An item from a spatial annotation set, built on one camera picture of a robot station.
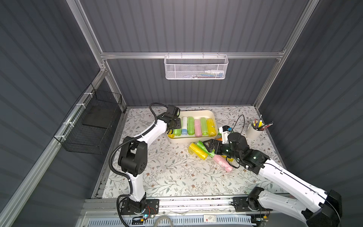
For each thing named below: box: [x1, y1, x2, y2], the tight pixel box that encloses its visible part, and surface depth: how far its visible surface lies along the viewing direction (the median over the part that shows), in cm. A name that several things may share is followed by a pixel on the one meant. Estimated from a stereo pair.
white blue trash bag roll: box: [181, 116, 189, 136], surface depth 105 cm
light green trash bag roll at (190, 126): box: [187, 116, 195, 136], surface depth 106 cm
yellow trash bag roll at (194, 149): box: [188, 142, 209, 161], surface depth 93 cm
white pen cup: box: [245, 122, 266, 140], surface depth 98 cm
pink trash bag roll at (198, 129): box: [194, 119, 203, 138], surface depth 104 cm
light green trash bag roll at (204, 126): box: [200, 117, 209, 136], surface depth 107 cm
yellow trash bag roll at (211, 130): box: [207, 117, 217, 137], surface depth 105 cm
